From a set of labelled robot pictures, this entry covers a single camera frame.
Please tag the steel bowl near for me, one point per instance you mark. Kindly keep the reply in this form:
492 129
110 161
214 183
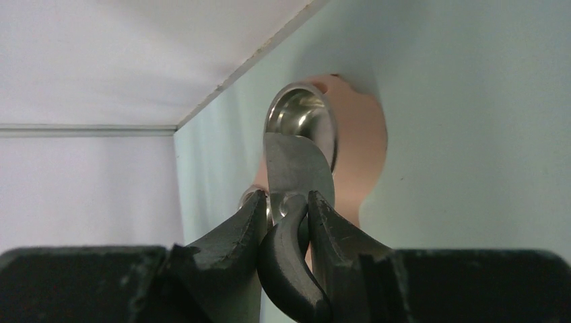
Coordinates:
252 192

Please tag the steel bowl far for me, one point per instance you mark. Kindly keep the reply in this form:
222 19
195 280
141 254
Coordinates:
302 109

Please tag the metal food scoop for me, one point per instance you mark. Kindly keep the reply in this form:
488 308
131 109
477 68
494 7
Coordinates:
295 167

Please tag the steel bowl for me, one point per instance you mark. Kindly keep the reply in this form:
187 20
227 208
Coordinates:
302 109
252 192

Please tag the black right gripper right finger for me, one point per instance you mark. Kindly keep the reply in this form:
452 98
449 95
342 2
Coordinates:
367 281

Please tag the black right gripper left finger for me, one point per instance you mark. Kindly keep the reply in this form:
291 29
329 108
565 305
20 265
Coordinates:
213 279

